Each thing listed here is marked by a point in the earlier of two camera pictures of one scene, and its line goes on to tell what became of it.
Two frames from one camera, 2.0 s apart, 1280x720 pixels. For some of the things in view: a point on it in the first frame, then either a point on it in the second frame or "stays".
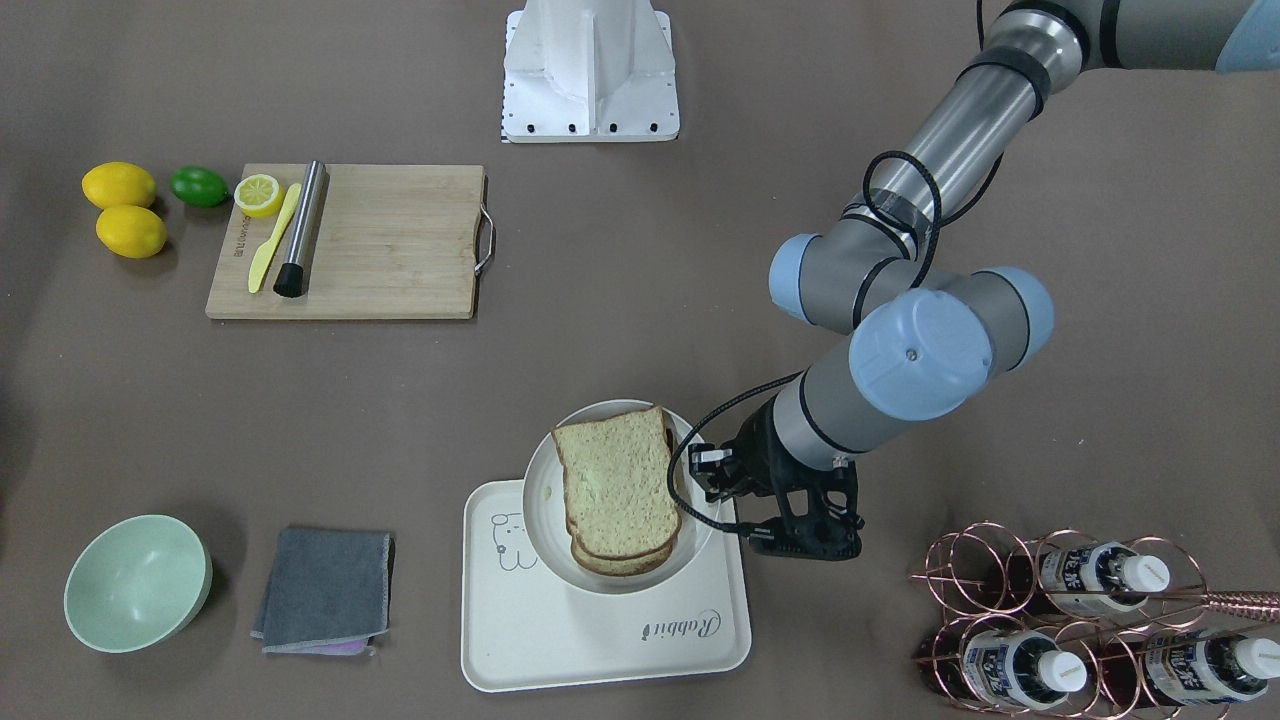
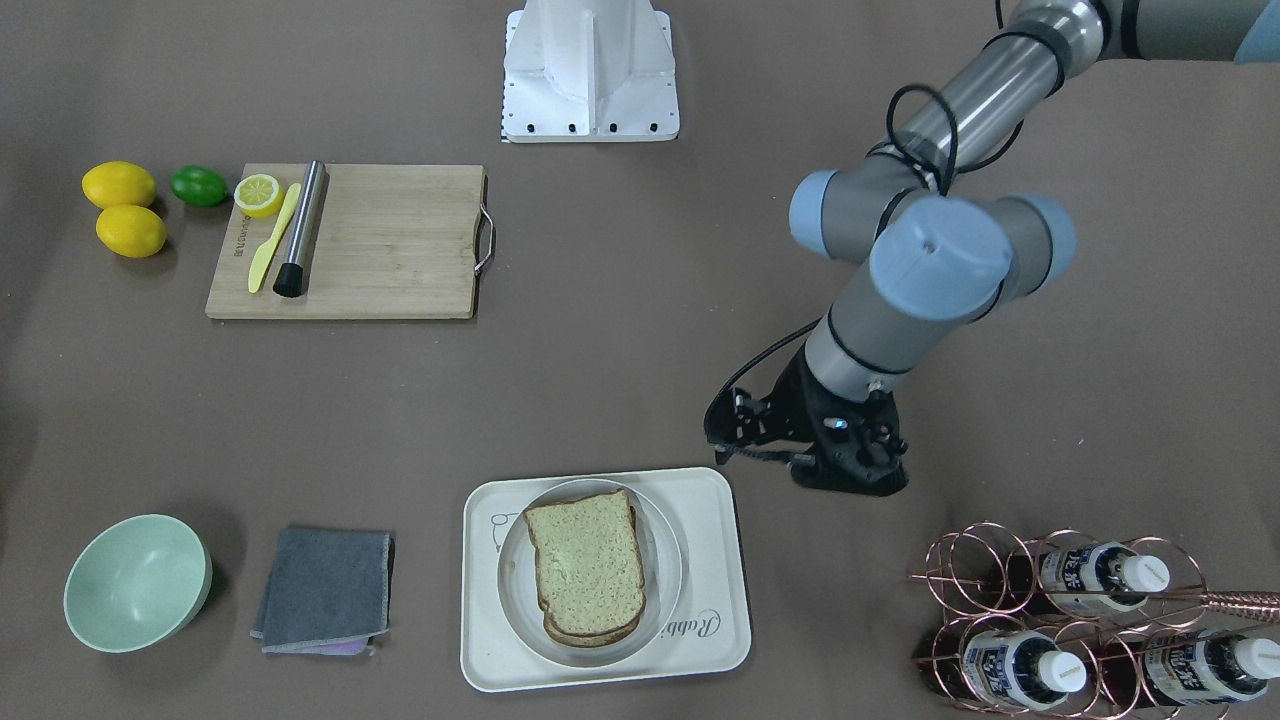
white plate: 546,514 -> 662,567
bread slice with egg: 613,566 -> 584,640
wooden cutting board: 390,241 stays
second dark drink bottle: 999,670 stays
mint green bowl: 136,581 stays
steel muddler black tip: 292,277 stays
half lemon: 259,196 stays
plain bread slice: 618,498 -> 588,569
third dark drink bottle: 1185,668 stays
